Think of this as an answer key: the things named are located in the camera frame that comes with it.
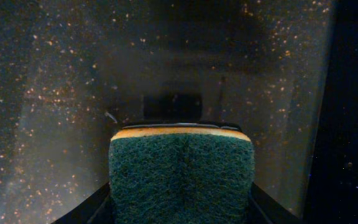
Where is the green and yellow sponge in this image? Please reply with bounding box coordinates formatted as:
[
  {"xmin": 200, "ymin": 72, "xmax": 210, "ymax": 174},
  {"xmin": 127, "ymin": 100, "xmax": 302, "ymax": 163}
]
[{"xmin": 109, "ymin": 127, "xmax": 255, "ymax": 223}]

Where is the black rectangular tray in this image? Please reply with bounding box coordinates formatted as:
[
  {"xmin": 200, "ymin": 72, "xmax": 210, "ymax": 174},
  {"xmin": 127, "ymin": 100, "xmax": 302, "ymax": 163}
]
[{"xmin": 0, "ymin": 0, "xmax": 358, "ymax": 224}]

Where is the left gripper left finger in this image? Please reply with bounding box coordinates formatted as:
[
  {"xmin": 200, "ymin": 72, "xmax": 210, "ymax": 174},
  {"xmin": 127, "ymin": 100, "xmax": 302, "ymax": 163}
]
[{"xmin": 52, "ymin": 183, "xmax": 114, "ymax": 224}]

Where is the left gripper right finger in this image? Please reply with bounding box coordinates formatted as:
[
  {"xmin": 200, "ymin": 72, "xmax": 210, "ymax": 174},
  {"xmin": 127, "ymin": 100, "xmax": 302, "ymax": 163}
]
[{"xmin": 247, "ymin": 183, "xmax": 303, "ymax": 224}]

